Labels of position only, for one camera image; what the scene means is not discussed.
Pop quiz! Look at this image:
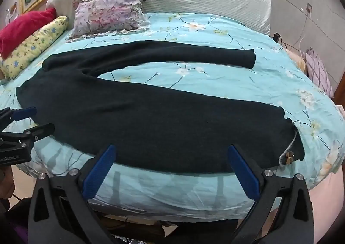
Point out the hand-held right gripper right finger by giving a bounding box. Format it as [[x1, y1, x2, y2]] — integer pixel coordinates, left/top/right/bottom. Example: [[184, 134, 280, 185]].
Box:
[[227, 144, 314, 244]]

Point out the pink striped cushion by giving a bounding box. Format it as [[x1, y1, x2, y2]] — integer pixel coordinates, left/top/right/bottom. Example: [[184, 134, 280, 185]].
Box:
[[302, 48, 335, 97]]

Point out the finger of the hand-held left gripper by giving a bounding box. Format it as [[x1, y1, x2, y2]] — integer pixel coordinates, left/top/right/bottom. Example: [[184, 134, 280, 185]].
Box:
[[0, 123, 55, 147], [0, 106, 37, 132]]

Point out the red pillow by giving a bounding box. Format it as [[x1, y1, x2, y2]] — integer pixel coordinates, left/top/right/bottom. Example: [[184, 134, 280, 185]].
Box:
[[0, 7, 58, 60]]

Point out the yellow printed pillow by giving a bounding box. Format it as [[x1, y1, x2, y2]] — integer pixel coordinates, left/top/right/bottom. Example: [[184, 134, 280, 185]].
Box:
[[0, 16, 69, 80]]

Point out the white charging cable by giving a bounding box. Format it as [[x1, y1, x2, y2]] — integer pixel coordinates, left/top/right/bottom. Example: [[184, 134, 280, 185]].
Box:
[[291, 12, 310, 51]]

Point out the pink mattress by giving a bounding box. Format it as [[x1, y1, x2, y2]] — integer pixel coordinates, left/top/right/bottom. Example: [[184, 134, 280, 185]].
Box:
[[272, 168, 345, 220]]

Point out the teal floral bed sheet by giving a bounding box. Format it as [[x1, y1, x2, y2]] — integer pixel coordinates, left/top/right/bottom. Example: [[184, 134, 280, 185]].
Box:
[[0, 12, 345, 223]]

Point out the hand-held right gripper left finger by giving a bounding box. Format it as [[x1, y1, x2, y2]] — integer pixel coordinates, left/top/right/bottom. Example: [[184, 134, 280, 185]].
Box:
[[28, 144, 127, 244]]

